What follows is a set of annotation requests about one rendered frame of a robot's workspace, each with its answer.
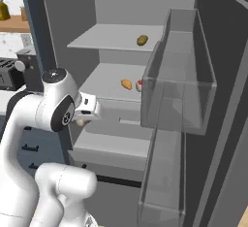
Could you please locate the black toaster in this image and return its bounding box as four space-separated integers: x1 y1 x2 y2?
0 57 27 91

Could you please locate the grey freezer drawer front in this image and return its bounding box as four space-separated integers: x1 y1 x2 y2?
67 149 143 227

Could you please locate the grey fridge crisper drawer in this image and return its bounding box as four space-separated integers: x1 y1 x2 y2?
68 98 155 173

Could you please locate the brown potato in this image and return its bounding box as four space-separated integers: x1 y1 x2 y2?
136 34 149 47

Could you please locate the brown jar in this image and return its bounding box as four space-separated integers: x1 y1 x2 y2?
19 6 30 22

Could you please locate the grey fridge shelf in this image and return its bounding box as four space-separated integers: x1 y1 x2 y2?
66 23 166 53
77 62 153 103

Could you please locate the dark grey fridge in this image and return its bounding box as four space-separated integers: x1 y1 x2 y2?
18 0 207 227

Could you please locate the dark grey box appliance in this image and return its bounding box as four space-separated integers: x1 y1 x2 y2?
15 49 44 93

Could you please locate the wooden wall shelf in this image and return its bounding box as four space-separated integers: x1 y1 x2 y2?
0 15 32 34

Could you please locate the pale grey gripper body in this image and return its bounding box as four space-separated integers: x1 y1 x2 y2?
73 116 91 128

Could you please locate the yellow bottle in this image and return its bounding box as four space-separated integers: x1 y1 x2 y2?
0 0 12 21

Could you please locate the clear narrow door bin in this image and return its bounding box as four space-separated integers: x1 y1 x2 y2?
137 127 187 227

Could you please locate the orange potato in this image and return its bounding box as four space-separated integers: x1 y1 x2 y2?
120 79 134 91

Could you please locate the blue-grey counter drawer unit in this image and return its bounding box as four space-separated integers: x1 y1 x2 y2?
0 113 74 178

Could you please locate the dark grey fridge door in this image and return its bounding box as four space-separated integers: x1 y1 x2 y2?
180 0 248 227

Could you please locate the clear large door bin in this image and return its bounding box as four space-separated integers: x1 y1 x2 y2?
139 8 218 137

